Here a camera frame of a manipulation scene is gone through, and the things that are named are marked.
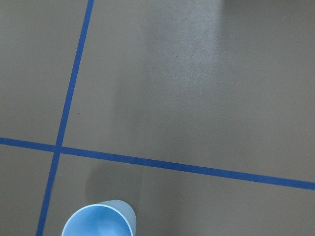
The blue cup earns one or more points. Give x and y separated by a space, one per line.
109 218

